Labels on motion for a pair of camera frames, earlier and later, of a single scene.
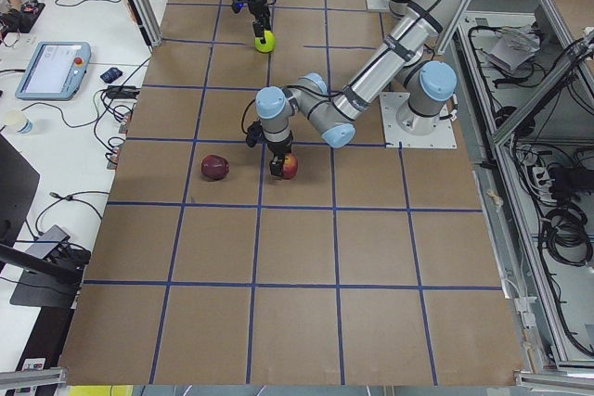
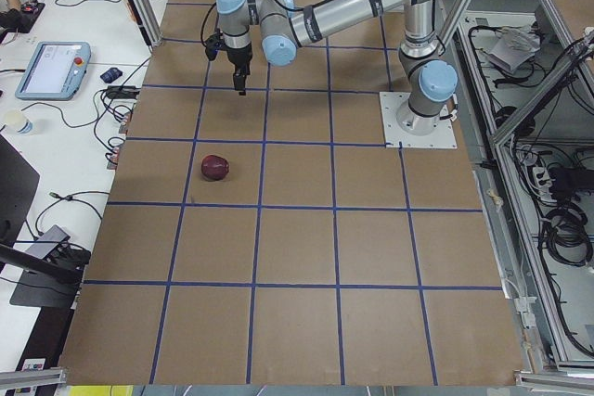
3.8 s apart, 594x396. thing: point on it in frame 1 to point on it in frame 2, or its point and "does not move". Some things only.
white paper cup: [19, 122] does not move
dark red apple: [214, 167] does not move
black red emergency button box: [29, 12] does not move
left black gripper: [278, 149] to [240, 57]
